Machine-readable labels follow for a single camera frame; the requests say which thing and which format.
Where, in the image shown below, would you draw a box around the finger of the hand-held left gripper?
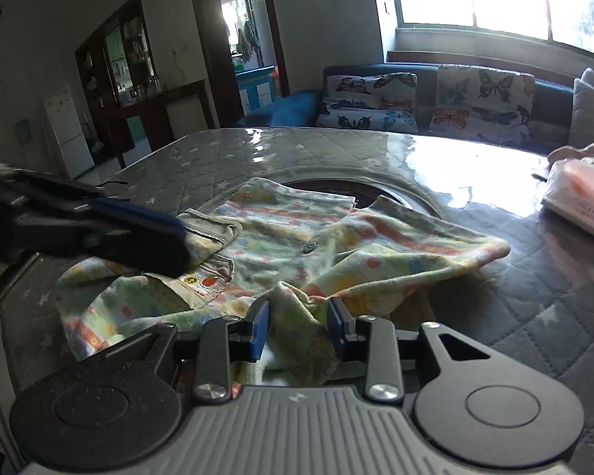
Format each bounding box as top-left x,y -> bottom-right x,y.
10,168 -> 130,205
24,199 -> 196,279

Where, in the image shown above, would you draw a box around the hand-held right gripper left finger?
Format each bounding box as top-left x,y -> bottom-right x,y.
97,300 -> 272,405

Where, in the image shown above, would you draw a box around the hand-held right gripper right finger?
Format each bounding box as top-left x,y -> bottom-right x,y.
327,298 -> 492,403

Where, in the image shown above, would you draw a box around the patterned pale green children's shirt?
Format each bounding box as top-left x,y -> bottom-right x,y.
56,177 -> 512,388

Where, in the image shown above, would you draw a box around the hanging clothes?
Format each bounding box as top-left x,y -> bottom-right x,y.
235,15 -> 263,63

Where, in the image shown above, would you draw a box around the white refrigerator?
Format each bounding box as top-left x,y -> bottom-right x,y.
42,86 -> 96,180

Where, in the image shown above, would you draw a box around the dark wooden display cabinet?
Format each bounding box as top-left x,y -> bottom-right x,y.
74,0 -> 215,170

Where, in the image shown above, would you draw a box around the teal and white cabinet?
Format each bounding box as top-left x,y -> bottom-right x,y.
234,63 -> 279,116

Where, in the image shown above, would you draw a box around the blue sofa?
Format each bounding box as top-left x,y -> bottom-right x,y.
236,62 -> 594,156

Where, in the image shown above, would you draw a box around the butterfly print cushion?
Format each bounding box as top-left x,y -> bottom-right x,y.
428,64 -> 536,148
316,72 -> 420,134

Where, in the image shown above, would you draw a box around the pink tissue pack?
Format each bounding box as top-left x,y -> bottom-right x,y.
541,156 -> 594,247

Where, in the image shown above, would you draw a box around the beige crumpled cloth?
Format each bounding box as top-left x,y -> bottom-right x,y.
531,137 -> 594,180

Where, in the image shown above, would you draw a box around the plain grey cushion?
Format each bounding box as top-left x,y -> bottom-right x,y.
568,66 -> 594,150

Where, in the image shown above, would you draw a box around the dark wooden door frame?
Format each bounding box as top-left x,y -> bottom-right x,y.
185,0 -> 291,130

